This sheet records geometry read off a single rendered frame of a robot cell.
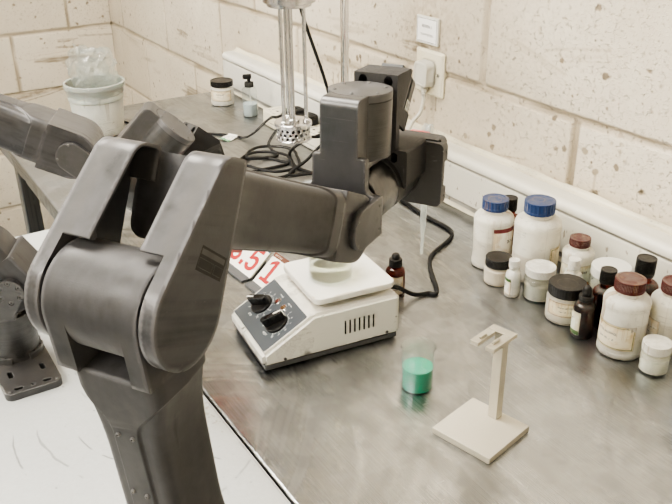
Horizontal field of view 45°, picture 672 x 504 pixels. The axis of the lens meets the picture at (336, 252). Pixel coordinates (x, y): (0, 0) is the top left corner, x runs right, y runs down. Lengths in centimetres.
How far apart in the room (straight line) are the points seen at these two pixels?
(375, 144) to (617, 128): 66
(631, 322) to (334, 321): 38
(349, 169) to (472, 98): 86
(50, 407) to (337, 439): 36
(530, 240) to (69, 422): 70
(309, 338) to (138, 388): 62
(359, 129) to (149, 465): 32
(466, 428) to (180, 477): 50
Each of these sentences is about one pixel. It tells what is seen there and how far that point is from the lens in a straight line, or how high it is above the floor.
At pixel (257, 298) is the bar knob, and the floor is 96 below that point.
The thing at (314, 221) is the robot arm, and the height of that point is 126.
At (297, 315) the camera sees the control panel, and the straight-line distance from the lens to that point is 108.
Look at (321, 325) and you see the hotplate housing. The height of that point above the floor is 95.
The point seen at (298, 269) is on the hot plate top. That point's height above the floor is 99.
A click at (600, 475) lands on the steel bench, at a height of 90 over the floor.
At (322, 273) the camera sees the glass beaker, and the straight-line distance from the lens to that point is 108.
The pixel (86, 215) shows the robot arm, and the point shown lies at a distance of 48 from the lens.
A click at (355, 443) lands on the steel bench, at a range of 96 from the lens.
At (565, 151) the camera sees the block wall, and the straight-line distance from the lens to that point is 139.
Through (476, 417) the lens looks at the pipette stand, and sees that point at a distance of 100.
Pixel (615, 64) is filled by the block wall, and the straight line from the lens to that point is 130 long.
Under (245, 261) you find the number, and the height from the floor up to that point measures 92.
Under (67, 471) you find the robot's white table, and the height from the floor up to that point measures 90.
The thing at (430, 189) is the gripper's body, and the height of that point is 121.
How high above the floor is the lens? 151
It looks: 26 degrees down
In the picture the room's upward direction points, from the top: 1 degrees counter-clockwise
